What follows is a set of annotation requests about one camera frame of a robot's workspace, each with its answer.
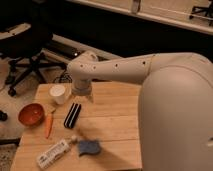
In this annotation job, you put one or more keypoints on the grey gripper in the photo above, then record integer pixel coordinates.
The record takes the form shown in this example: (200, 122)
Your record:
(82, 88)

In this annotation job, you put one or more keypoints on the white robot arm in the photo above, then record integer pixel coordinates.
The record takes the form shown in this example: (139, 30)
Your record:
(175, 104)

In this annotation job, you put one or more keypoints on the black and white striped block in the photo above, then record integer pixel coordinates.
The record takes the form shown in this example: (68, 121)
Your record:
(72, 116)

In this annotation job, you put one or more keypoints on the white paper cup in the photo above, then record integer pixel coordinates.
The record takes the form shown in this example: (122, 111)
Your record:
(58, 93)

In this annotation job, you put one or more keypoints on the orange carrot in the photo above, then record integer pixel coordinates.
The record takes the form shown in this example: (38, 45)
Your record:
(48, 123)

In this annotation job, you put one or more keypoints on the orange bowl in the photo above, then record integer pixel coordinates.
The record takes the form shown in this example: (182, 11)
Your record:
(31, 114)

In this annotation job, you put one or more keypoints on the white bottle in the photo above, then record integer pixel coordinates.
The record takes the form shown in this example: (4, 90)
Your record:
(55, 152)

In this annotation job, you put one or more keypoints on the black object left edge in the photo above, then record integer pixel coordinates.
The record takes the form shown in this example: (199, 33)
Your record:
(3, 116)

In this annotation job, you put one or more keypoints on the black office chair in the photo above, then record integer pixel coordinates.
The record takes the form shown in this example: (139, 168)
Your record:
(23, 35)

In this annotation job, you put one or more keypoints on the black chair base far right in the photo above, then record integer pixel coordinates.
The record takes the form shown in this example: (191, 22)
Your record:
(205, 12)

